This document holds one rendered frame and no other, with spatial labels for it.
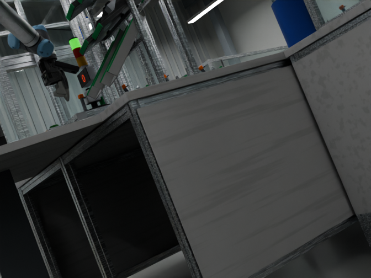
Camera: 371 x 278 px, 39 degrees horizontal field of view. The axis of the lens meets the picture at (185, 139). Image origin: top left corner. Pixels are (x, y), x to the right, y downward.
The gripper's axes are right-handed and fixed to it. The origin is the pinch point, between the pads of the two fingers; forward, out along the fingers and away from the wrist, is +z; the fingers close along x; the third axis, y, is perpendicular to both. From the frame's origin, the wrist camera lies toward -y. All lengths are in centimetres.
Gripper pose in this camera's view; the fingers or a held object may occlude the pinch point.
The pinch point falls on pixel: (68, 97)
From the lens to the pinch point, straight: 240.0
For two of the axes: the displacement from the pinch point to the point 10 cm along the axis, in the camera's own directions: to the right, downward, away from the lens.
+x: 5.1, -2.7, -8.2
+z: 3.7, 9.3, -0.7
